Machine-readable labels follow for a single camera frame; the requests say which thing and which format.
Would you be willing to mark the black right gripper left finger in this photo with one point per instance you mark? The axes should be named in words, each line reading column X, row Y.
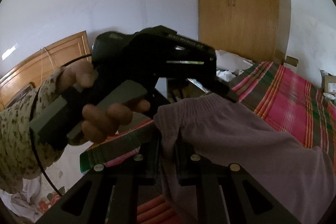
column 109, row 195

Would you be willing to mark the patterned left sleeve forearm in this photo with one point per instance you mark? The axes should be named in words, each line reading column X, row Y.
column 18, row 161

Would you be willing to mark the purple fleece sweater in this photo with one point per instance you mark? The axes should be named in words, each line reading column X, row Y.
column 302, row 179

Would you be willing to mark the brown cardboard box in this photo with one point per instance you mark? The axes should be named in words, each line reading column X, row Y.
column 328, row 85

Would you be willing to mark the white cardboard box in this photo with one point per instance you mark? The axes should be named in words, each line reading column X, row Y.
column 291, row 63

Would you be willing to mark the wooden bed headboard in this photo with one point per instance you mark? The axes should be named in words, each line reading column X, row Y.
column 37, row 67

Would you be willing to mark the wooden wardrobe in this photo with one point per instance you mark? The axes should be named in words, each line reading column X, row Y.
column 255, row 29

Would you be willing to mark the person left hand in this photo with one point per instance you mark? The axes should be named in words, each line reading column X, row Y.
column 98, row 124

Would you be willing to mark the floral bed sheet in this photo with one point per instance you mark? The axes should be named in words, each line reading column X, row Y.
column 37, row 196

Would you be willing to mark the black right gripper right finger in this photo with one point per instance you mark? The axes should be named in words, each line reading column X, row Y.
column 226, row 194

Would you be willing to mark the crumpled white paper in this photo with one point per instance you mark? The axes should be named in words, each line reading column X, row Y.
column 225, row 75

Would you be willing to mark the red green plaid blanket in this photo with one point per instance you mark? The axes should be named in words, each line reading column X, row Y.
column 288, row 103

